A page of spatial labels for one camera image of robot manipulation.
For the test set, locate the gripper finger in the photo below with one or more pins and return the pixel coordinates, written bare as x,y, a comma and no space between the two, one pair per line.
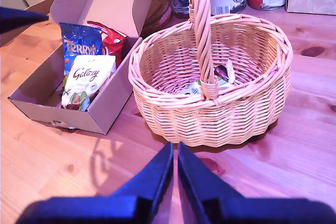
18,22
157,182
194,182

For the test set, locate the blue Terry's orange egg bag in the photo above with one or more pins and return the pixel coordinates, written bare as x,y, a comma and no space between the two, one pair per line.
78,40

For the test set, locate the white Galaxy egg bag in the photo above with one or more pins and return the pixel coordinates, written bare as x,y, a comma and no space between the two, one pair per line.
84,77

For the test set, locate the red Maltesers bunnies bag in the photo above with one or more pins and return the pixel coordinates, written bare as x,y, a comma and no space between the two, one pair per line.
113,43

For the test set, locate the white green chocolate egg bag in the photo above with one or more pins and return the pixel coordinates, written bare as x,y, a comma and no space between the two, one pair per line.
226,77

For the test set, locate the brown cardboard box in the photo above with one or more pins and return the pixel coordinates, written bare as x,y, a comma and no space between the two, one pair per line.
105,108

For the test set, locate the round wooden trivets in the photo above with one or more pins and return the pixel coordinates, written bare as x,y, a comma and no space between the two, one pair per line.
157,11

